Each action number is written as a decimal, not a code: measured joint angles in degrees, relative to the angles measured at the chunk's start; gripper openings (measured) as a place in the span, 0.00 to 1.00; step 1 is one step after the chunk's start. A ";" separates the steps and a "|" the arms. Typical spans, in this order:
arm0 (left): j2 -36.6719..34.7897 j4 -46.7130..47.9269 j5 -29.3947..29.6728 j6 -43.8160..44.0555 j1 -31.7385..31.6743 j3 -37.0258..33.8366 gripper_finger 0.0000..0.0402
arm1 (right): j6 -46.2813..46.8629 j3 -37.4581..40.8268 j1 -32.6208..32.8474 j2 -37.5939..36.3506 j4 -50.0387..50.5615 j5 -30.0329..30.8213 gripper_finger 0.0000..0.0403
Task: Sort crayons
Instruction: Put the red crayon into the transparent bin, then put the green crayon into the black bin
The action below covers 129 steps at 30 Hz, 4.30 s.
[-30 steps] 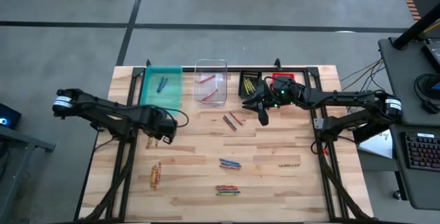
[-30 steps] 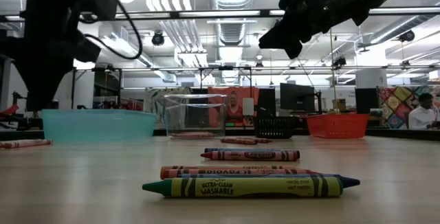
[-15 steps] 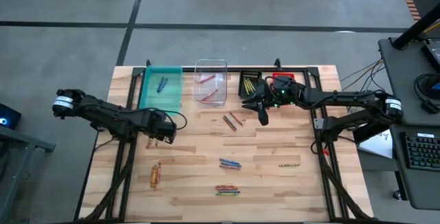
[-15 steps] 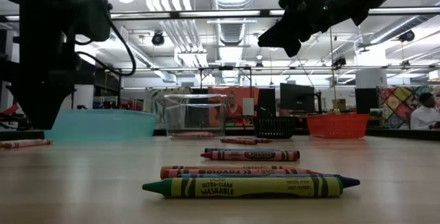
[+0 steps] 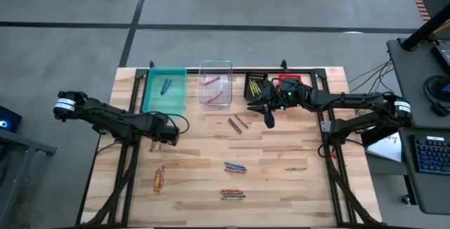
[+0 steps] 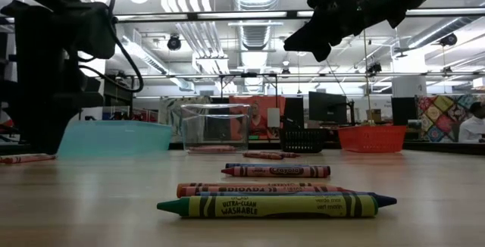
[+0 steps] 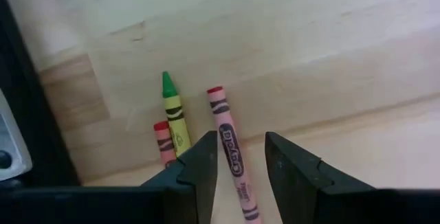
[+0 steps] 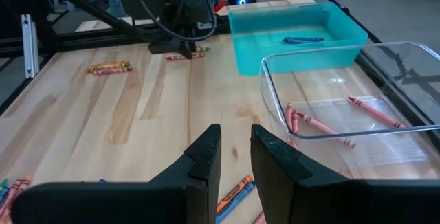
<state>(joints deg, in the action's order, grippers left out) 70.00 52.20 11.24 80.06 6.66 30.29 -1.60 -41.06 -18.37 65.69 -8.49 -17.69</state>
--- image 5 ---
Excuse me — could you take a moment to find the black diagonal pole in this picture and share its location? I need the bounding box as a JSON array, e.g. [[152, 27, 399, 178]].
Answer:
[[401, 4, 450, 51]]

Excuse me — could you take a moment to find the clear plastic bin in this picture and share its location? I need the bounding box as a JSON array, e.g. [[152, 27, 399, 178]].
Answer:
[[198, 60, 233, 112]]

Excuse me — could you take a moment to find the black device blue light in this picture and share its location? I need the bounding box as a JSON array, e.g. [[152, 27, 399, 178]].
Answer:
[[0, 105, 23, 133]]

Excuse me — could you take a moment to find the teal plastic bin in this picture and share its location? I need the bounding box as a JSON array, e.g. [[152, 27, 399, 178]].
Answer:
[[141, 66, 188, 117]]

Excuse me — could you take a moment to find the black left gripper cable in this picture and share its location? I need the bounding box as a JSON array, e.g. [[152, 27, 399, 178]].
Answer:
[[165, 112, 191, 135]]

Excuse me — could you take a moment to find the grey metal side table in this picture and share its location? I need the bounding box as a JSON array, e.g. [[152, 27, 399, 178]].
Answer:
[[0, 129, 58, 228]]

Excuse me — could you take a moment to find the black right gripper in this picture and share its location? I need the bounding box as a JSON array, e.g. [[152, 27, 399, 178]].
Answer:
[[247, 77, 312, 130]]

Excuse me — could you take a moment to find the black mesh basket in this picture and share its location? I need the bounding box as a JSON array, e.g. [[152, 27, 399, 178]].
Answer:
[[243, 71, 269, 103]]

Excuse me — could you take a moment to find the purple crayon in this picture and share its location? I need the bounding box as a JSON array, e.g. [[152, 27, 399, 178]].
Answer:
[[229, 117, 243, 133]]

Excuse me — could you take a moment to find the black keyboard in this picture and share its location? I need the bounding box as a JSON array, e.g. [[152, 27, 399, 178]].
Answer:
[[413, 134, 450, 176]]

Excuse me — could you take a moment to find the orange cable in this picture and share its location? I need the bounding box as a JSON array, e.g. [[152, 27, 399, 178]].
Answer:
[[349, 63, 393, 95]]

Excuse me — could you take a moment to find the white paper sheet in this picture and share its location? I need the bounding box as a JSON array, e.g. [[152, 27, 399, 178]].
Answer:
[[364, 118, 404, 163]]

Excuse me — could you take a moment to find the red mesh basket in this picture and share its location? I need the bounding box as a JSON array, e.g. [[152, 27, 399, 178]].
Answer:
[[277, 74, 304, 86]]

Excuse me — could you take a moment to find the grey keyboard shelf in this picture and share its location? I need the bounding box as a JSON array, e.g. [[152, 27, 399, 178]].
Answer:
[[399, 126, 450, 216]]

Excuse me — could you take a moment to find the grey computer desk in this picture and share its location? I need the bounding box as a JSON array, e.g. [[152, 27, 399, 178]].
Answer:
[[386, 37, 450, 130]]

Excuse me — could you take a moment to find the black laptop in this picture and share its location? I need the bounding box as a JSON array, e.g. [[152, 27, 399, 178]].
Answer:
[[431, 41, 450, 75]]

